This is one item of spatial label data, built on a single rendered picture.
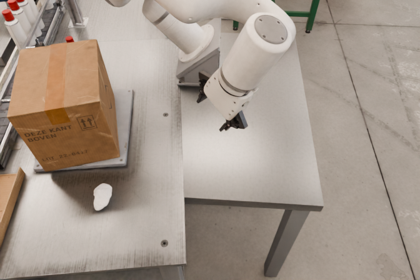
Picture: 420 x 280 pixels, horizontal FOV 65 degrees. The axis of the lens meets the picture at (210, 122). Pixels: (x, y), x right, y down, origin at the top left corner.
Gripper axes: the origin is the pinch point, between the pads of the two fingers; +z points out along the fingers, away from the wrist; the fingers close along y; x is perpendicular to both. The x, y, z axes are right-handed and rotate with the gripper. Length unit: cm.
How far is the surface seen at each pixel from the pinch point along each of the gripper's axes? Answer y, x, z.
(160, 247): -18.3, 24.0, 29.3
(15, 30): 82, 18, 51
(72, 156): 21, 29, 38
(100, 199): 3.7, 29.1, 35.8
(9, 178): 29, 47, 50
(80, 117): 23.9, 22.8, 20.7
